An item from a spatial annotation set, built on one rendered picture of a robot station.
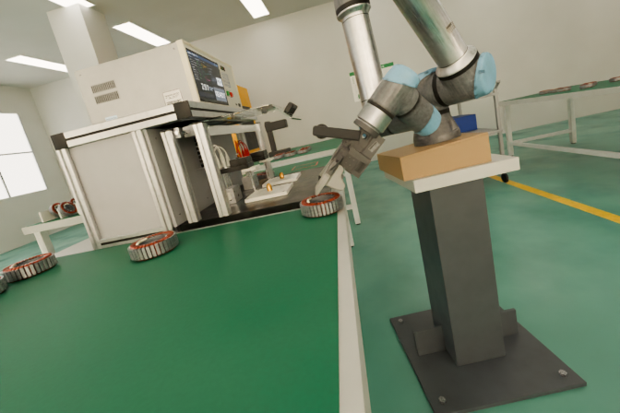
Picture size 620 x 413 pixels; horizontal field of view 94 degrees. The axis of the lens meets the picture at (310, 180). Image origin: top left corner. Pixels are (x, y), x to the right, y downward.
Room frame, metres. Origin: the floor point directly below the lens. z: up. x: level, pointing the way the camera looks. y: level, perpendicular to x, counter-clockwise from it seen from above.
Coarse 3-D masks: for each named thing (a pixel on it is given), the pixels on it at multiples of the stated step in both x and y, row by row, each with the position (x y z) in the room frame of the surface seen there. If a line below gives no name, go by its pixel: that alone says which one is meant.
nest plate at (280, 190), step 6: (276, 186) 1.09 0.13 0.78; (282, 186) 1.05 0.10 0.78; (288, 186) 1.03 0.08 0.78; (258, 192) 1.05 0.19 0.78; (264, 192) 1.03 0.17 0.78; (270, 192) 1.00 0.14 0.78; (276, 192) 0.97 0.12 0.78; (282, 192) 0.95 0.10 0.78; (288, 192) 0.97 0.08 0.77; (246, 198) 0.98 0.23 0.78; (252, 198) 0.96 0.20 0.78; (258, 198) 0.96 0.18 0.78; (264, 198) 0.96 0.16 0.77
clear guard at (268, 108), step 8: (272, 104) 0.93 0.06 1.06; (232, 112) 0.92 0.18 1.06; (240, 112) 0.93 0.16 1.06; (248, 112) 0.98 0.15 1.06; (256, 112) 1.05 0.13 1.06; (264, 112) 1.11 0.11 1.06; (208, 120) 0.93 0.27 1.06; (216, 120) 0.98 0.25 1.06; (224, 120) 1.04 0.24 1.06; (232, 120) 1.12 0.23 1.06
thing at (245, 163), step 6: (246, 156) 1.05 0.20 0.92; (234, 162) 1.01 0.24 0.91; (240, 162) 1.01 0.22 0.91; (246, 162) 1.01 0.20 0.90; (252, 162) 1.06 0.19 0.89; (228, 168) 1.01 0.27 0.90; (234, 168) 1.01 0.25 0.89; (240, 168) 1.01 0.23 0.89; (246, 168) 1.01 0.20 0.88; (252, 168) 1.01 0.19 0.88; (222, 174) 1.03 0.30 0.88; (228, 174) 1.07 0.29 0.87; (228, 180) 1.05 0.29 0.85; (228, 186) 1.05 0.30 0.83
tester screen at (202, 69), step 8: (192, 56) 1.01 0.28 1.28; (192, 64) 0.99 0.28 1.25; (200, 64) 1.06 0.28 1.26; (208, 64) 1.13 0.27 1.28; (200, 72) 1.04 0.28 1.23; (208, 72) 1.11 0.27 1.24; (216, 72) 1.19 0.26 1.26; (200, 80) 1.02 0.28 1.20; (208, 80) 1.09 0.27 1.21; (200, 88) 1.00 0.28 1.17; (200, 96) 0.99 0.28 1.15
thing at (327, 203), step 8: (336, 192) 0.75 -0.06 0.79; (304, 200) 0.74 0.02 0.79; (312, 200) 0.75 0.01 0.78; (320, 200) 0.74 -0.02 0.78; (328, 200) 0.68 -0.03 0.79; (336, 200) 0.69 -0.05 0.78; (304, 208) 0.70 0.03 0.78; (312, 208) 0.68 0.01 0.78; (320, 208) 0.67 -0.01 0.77; (328, 208) 0.68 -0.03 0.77; (336, 208) 0.69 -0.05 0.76; (304, 216) 0.70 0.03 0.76; (312, 216) 0.68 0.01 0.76; (320, 216) 0.68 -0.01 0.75
